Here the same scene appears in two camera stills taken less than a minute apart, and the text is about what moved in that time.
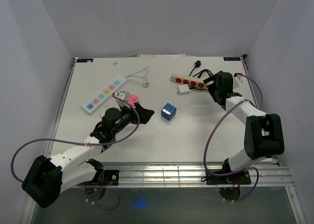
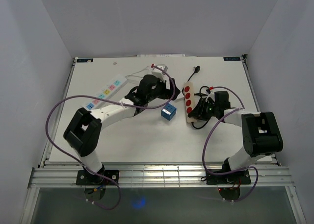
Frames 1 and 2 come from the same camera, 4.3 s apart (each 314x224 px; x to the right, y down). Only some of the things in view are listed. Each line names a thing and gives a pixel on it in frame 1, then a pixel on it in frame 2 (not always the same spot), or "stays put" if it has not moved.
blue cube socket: [169, 112] stays put
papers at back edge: [161, 55] stays put
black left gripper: [144, 114] to [167, 93]
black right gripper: [211, 87] to [198, 112]
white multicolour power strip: [93, 103] stays put
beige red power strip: [191, 80] to [190, 100]
